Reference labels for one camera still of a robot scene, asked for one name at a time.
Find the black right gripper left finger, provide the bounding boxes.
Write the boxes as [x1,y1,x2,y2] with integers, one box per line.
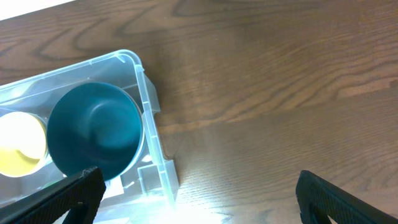
[1,167,106,224]

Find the yellow bowl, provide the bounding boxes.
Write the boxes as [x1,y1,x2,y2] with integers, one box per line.
[1,111,48,177]

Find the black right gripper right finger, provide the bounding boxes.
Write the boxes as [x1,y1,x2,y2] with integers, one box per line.
[295,170,397,224]

